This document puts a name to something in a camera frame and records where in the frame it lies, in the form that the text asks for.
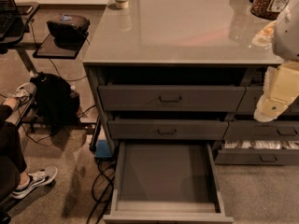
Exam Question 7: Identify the grey drawer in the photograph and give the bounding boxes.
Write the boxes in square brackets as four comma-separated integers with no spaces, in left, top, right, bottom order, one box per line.
[108,119,228,140]
[103,141,234,224]
[214,141,299,166]
[223,120,299,141]
[98,85,245,112]
[236,86,299,115]

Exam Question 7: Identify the grey drawer cabinet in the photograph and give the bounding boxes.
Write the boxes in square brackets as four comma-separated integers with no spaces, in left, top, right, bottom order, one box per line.
[82,0,299,156]

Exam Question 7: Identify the blue box on floor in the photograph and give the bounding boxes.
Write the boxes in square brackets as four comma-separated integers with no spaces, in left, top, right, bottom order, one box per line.
[95,140,112,159]

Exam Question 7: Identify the black headset device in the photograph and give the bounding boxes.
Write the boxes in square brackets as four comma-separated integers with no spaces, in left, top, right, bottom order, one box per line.
[47,14,90,43]

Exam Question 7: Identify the black backpack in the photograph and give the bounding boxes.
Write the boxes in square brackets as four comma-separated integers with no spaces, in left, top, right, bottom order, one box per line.
[30,73,80,132]

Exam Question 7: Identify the dark side shelf tray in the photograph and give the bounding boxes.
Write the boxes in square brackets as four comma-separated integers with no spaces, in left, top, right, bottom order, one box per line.
[33,35,87,60]

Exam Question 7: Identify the grey raised sneaker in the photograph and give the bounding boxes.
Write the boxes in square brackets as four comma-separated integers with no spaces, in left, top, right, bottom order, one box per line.
[5,82,36,109]

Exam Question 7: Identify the grey sneaker on floor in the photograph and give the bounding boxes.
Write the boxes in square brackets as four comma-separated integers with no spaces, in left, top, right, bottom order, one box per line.
[12,166,58,200]

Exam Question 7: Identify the black laptop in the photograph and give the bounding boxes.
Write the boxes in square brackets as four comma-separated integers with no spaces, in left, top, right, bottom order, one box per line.
[0,0,19,40]

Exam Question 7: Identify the person leg black trousers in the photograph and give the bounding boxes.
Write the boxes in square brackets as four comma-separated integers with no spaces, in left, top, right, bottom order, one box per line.
[0,105,27,199]

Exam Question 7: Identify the black floor cables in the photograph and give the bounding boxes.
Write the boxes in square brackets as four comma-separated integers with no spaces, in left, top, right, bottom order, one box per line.
[85,159,117,224]

